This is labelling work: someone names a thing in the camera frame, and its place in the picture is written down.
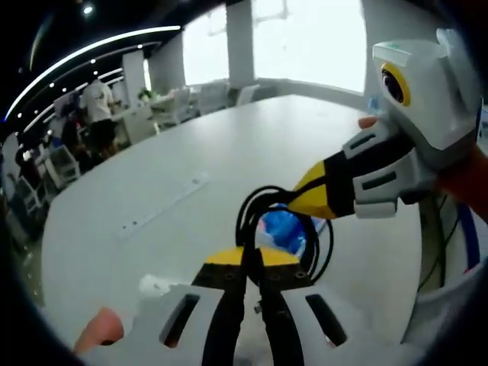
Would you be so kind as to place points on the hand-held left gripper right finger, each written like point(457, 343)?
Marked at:
point(282, 331)

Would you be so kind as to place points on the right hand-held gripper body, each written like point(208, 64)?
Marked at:
point(438, 106)

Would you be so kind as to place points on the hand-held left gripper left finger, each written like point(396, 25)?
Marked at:
point(225, 324)

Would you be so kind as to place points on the bottle with blue label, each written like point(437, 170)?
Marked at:
point(375, 106)

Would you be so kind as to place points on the blue plastic packet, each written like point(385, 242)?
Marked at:
point(282, 228)

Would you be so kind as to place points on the group of round ceiling spotlights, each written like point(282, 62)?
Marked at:
point(88, 8)

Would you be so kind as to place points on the person's right hand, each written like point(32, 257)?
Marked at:
point(368, 123)

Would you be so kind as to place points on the person's left hand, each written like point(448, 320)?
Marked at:
point(101, 329)

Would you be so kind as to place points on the wide bright window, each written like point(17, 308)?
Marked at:
point(305, 49)

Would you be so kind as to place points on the white office chair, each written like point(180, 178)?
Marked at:
point(248, 95)
point(63, 165)
point(213, 97)
point(182, 104)

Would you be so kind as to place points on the person's light shirt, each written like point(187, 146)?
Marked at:
point(450, 316)

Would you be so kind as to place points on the white table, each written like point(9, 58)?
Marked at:
point(228, 152)

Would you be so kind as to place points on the narrow bright window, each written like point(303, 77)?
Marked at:
point(206, 49)

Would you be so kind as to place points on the green potted plant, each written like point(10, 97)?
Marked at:
point(145, 94)

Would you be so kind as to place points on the curved ceiling light strip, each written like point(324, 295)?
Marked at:
point(95, 45)

